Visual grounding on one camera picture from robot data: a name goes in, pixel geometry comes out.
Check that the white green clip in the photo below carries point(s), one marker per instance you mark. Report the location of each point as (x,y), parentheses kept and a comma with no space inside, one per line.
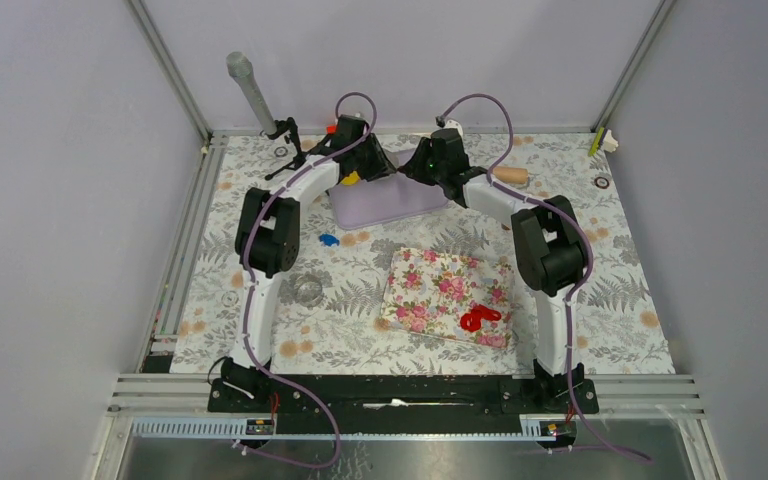
(605,141)

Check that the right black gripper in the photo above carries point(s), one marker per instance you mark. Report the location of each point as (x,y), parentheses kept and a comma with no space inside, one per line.
(413,168)

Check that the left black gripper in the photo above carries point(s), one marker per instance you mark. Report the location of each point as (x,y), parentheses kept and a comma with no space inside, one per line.
(380,165)

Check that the yellow dough disc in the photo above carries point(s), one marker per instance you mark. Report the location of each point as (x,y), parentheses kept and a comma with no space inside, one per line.
(351,179)

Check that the floral tray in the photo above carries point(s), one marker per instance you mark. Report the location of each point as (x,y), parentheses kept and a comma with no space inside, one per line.
(428,291)

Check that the blue small object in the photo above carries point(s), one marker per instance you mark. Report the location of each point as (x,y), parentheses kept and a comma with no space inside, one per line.
(329,240)

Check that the clear round cutter cup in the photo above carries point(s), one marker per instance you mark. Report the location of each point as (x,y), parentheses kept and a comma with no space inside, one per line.
(308,291)

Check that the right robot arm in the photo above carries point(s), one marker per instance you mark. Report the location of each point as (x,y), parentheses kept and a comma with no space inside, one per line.
(552,254)

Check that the wooden dough roller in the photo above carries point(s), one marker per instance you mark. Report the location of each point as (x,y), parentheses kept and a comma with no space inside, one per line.
(511,175)

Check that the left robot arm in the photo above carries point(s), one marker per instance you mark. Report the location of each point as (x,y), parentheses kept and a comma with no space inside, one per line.
(268,243)

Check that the purple tray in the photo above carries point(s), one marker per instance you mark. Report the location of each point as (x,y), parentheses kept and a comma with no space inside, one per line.
(395,197)

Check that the grey microphone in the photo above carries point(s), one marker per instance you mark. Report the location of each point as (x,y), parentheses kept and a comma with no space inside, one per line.
(240,69)

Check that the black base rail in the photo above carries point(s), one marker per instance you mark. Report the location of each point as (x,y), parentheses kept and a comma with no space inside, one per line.
(397,405)

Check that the red dough ring scrap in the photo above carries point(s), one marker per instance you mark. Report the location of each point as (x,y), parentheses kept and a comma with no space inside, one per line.
(472,321)

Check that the floral table mat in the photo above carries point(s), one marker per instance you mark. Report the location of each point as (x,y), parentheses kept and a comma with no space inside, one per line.
(617,328)

